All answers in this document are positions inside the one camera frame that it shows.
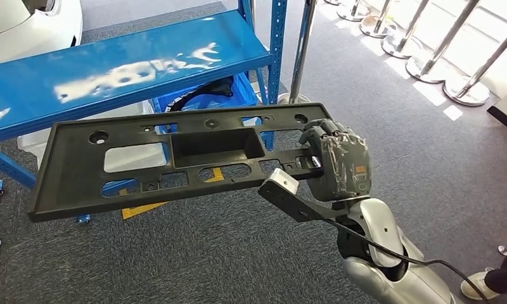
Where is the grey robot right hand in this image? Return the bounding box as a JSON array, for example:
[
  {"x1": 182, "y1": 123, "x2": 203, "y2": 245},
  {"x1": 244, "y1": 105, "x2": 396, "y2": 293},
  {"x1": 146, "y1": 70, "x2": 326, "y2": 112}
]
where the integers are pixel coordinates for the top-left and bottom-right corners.
[{"x1": 298, "y1": 118, "x2": 372, "y2": 203}]

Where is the black plastic plate frame part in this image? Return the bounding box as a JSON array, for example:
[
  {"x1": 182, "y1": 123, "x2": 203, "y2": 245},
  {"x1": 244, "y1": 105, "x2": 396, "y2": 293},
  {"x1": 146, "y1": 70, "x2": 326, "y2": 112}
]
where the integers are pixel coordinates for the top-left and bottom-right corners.
[{"x1": 27, "y1": 103, "x2": 334, "y2": 223}]

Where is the blue storage bin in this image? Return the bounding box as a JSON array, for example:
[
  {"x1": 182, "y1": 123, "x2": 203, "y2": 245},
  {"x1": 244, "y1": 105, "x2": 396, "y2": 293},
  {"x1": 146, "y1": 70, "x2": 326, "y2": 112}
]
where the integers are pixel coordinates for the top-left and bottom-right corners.
[{"x1": 150, "y1": 72, "x2": 259, "y2": 127}]

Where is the black item in bin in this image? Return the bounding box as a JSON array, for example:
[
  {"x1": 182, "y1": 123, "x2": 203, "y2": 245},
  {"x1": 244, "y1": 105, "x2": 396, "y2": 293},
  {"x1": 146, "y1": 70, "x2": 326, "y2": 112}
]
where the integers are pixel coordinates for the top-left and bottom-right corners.
[{"x1": 169, "y1": 77, "x2": 236, "y2": 113}]

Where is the person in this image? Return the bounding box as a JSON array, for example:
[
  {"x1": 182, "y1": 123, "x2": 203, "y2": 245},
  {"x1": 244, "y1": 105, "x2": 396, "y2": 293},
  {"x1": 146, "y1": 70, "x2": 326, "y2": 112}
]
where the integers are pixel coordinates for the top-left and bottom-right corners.
[{"x1": 460, "y1": 242, "x2": 507, "y2": 301}]

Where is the white plastic panel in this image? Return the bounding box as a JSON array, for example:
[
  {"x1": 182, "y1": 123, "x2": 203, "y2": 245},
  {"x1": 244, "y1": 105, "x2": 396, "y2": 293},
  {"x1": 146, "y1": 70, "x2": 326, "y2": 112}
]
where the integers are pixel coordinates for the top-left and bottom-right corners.
[{"x1": 17, "y1": 100, "x2": 169, "y2": 174}]

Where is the white car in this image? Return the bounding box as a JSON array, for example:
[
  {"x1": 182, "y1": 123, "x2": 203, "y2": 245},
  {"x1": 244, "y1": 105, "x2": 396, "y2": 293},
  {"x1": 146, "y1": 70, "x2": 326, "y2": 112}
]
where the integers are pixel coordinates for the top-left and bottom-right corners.
[{"x1": 0, "y1": 0, "x2": 84, "y2": 66}]

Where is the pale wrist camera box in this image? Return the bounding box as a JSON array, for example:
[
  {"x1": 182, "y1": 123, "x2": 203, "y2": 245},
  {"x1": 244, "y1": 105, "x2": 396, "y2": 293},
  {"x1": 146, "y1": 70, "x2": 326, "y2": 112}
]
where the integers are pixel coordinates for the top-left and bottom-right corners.
[{"x1": 257, "y1": 167, "x2": 355, "y2": 223}]

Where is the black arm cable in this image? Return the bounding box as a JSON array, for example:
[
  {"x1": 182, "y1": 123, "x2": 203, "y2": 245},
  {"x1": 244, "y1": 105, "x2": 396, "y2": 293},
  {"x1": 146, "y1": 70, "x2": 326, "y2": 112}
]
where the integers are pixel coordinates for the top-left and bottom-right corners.
[{"x1": 320, "y1": 217, "x2": 489, "y2": 304}]

